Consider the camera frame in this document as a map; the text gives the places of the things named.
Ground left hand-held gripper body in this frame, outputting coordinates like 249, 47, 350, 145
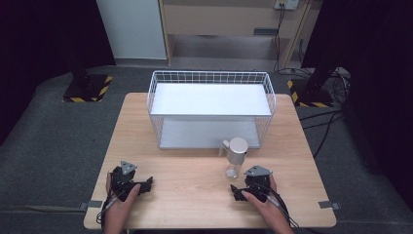
109, 160, 144, 200

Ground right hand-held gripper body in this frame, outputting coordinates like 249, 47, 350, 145
243, 164, 273, 203

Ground glass bottle with silver lid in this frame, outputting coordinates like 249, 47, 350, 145
218, 136, 249, 179

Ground white wire shelf rack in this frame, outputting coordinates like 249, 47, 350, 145
146, 70, 278, 150

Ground person's left hand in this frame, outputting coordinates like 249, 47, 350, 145
103, 172, 142, 218

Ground person's right hand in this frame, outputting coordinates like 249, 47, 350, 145
241, 175, 284, 222

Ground grey tape strip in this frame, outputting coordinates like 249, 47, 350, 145
318, 200, 341, 211
79, 200, 103, 212

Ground black stand base striped edge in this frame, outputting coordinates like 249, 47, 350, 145
286, 78, 335, 108
61, 73, 114, 103

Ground white panel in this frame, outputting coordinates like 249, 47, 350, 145
95, 0, 168, 60

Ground light wooden cabinet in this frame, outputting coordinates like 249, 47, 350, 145
158, 0, 315, 69

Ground black curtain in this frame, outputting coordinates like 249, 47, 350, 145
0, 0, 117, 145
301, 0, 413, 213

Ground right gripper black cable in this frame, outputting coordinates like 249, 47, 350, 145
251, 182, 300, 229

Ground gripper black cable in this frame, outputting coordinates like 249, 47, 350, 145
251, 182, 300, 229
95, 194, 119, 230

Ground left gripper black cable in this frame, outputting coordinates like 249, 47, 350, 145
95, 194, 119, 230

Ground black floor cables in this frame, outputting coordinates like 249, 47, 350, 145
273, 6, 353, 160

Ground white wall socket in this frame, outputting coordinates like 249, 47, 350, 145
274, 0, 300, 11

